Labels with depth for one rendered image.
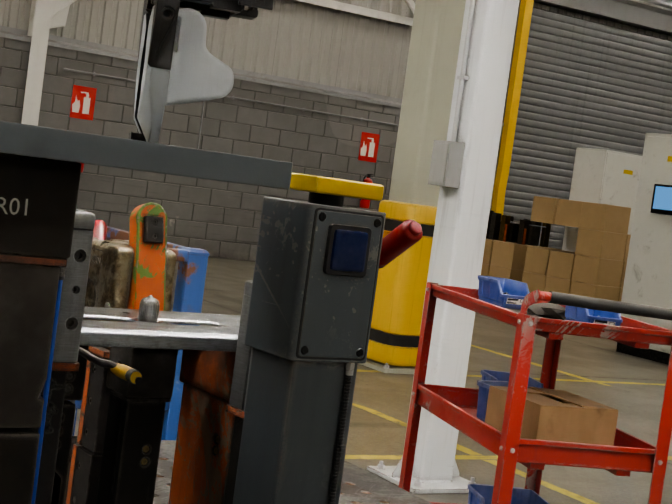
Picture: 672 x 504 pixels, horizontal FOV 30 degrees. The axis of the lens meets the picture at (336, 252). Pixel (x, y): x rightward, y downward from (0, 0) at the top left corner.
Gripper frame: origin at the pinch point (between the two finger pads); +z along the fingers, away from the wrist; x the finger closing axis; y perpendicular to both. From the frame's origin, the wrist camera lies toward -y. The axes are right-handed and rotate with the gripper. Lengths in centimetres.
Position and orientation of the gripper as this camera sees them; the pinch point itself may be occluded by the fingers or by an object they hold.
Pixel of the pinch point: (142, 125)
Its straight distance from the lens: 86.1
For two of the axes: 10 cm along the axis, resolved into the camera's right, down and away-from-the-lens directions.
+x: -2.5, -0.8, 9.6
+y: 9.6, 1.2, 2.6
